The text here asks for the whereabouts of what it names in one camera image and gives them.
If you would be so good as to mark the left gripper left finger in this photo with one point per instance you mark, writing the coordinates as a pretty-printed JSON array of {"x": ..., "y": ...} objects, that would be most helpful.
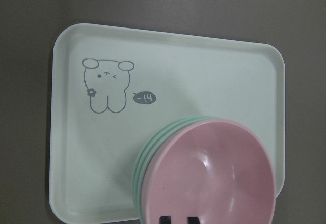
[{"x": 165, "y": 220}]

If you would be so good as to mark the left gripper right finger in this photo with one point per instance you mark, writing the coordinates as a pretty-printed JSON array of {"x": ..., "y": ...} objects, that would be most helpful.
[{"x": 192, "y": 220}]

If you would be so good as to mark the small pink bowl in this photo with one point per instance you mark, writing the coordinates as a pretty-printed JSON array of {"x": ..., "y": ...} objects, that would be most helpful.
[{"x": 214, "y": 169}]

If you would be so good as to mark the green bowl stack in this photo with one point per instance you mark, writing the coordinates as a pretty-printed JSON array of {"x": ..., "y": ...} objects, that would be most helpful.
[{"x": 149, "y": 149}]

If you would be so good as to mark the white rabbit tray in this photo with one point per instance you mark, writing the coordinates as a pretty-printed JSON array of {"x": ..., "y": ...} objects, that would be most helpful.
[{"x": 113, "y": 87}]

